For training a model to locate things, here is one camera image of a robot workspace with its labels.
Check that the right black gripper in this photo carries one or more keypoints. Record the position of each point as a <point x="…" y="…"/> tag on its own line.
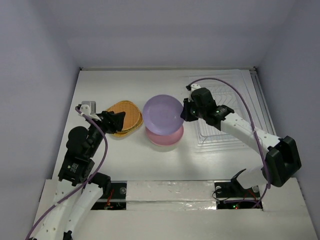
<point x="189" y="110"/>

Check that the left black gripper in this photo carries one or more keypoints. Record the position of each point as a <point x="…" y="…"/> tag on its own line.
<point x="113" y="121"/>

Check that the orange woven round plate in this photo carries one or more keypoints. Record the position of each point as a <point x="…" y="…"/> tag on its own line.
<point x="124" y="106"/>

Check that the square woven bamboo plate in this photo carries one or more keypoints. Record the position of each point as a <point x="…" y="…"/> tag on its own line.
<point x="130" y="131"/>

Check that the purple round plate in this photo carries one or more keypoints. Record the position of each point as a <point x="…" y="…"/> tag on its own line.
<point x="162" y="114"/>

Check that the green-rimmed woven plate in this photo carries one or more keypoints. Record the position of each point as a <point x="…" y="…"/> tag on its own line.
<point x="131" y="121"/>

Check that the pink round plate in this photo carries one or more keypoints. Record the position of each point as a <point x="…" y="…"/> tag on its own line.
<point x="165" y="139"/>

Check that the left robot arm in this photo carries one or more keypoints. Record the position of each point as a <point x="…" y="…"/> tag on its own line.
<point x="79" y="186"/>

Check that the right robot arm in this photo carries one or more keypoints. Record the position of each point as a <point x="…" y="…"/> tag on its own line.
<point x="280" y="156"/>

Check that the foil-wrapped front bar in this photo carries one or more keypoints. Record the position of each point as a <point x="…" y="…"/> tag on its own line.
<point x="170" y="195"/>

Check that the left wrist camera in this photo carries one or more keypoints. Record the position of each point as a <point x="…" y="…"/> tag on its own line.
<point x="87" y="108"/>

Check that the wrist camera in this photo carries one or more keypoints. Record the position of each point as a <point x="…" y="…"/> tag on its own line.
<point x="192" y="87"/>
<point x="87" y="108"/>

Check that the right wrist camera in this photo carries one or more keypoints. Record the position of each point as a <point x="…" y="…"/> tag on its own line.
<point x="192" y="87"/>

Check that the white wire dish rack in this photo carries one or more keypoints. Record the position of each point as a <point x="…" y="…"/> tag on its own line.
<point x="233" y="90"/>

